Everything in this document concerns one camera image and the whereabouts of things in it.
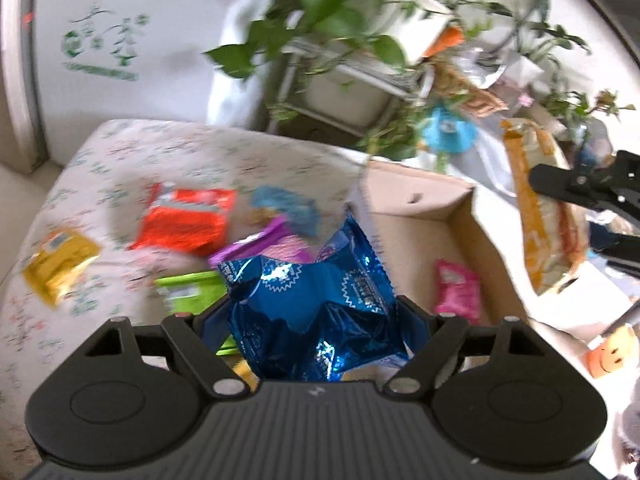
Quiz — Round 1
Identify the green snack packet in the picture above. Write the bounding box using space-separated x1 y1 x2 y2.
154 271 238 356

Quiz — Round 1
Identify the white plant pot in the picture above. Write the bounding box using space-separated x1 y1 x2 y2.
305 35 401 126

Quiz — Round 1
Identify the blue foil snack packet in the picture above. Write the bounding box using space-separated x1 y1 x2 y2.
217 212 416 383

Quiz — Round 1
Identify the white refrigerator with green print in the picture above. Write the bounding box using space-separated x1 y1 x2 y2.
0 0 251 176

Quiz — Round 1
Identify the blue plastic toy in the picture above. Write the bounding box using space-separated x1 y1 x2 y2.
422 105 478 153

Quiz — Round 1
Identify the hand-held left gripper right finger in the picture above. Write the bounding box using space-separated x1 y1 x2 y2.
382 295 551 397

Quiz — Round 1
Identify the yellow snack packet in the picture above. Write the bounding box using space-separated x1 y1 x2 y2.
22 230 101 307

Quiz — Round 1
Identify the orange-red snack packet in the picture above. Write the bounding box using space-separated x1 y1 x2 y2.
129 182 237 257

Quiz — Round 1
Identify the orange smiley toy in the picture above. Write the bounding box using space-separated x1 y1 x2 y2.
585 325 640 378

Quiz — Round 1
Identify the light-blue snack packet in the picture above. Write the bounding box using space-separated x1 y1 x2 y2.
250 186 321 238

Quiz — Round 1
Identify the purple snack packet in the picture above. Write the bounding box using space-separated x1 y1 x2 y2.
207 215 313 273

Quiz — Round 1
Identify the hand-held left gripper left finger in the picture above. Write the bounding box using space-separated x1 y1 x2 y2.
82 297 252 399

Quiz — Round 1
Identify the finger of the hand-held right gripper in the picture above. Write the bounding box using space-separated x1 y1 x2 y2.
590 232 640 278
529 150 640 221

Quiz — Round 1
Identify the brown cardboard box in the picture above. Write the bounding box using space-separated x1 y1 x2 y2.
347 160 636 361

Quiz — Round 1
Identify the cream bread packet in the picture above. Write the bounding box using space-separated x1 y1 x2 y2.
501 119 588 295

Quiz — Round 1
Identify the pink snack packet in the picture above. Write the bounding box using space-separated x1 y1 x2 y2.
434 259 482 325

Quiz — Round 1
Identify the floral tablecloth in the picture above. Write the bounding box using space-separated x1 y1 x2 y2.
0 119 371 461

